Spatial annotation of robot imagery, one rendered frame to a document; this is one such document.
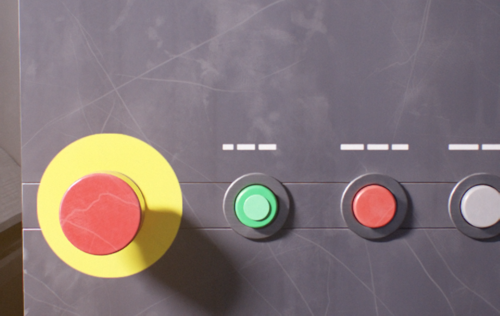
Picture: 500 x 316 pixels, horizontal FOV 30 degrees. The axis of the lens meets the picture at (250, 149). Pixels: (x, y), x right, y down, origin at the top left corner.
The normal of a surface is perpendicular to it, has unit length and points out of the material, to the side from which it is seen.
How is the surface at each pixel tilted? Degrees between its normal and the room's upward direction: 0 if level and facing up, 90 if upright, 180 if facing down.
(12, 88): 90
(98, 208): 90
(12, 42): 90
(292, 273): 90
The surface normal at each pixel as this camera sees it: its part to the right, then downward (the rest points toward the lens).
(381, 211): 0.00, 0.07
